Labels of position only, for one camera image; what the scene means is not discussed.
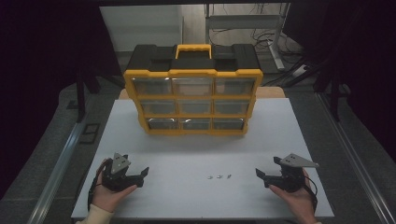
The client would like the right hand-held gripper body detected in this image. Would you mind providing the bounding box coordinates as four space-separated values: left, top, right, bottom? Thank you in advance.
278 152 320 193

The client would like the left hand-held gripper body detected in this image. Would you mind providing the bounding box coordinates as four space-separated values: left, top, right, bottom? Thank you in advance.
101 152 133 192

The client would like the yellow and black parts organizer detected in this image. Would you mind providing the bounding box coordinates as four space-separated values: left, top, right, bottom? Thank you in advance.
123 43 264 136

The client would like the person's right hand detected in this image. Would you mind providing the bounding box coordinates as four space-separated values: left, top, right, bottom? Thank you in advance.
269 169 317 223

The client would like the person's left hand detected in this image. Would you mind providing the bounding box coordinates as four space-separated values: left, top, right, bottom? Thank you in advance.
92 159 138 213

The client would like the dark floor socket plate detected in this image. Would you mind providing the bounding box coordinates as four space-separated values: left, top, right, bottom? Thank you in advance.
78 123 101 145

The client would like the black stand leg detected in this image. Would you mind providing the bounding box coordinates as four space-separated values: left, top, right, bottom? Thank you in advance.
76 69 101 123
314 62 344 122

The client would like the grid of clear drawers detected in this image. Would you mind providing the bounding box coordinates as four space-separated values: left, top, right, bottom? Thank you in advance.
132 77 257 131

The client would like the white power strip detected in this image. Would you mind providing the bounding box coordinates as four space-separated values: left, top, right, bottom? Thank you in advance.
292 64 309 77

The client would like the dark curtain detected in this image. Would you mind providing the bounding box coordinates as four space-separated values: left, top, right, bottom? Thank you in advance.
284 0 396 162
0 0 122 200

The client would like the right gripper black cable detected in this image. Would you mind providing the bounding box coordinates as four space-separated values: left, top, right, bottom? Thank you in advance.
303 175 319 214

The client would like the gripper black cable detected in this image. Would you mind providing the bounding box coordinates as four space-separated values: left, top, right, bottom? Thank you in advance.
88 160 108 213
303 175 319 214

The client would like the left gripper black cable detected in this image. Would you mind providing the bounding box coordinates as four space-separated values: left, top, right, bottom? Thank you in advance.
88 160 108 213

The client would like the aluminium rail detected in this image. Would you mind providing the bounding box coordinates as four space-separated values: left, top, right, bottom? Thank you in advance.
316 92 396 224
29 120 86 224

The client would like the tangle of black floor cables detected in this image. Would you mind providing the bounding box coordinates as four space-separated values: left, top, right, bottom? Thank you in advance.
208 27 302 63

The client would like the white metal desk frame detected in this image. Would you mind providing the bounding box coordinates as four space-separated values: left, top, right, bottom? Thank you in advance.
205 3 290 71

